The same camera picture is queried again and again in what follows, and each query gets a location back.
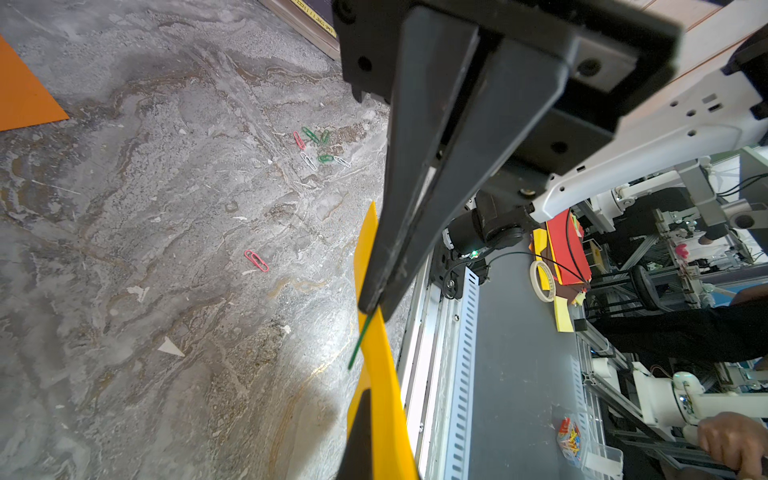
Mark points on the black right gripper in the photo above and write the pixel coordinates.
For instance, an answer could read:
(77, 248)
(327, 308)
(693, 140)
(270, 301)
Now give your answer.
(533, 88)

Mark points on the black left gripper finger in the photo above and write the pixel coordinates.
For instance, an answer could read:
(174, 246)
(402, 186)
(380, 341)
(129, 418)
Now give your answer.
(357, 460)

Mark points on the yellow paper document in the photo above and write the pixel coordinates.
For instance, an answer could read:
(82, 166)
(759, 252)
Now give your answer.
(392, 454)

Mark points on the pink paperclip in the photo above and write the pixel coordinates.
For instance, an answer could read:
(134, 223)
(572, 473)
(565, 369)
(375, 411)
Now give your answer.
(299, 141)

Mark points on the silver paperclip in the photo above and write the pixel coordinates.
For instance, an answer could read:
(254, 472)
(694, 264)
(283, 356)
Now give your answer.
(308, 161)

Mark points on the red paperclip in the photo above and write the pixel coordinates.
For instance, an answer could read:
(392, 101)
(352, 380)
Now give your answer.
(256, 260)

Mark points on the orange paper document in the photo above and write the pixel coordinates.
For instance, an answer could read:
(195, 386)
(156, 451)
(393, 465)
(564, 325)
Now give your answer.
(25, 102)

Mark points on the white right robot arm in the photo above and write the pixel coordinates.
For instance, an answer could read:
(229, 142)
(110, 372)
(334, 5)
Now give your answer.
(724, 110)

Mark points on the dark purple book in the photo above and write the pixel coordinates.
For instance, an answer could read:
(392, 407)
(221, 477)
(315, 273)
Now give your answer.
(312, 19)

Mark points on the masking tape roll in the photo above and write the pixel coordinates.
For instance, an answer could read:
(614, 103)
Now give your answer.
(542, 281)

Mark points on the aluminium front rail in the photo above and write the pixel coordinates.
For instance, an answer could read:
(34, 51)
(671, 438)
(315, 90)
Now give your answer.
(436, 373)

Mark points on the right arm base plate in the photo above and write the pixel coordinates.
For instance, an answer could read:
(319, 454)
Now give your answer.
(447, 266)

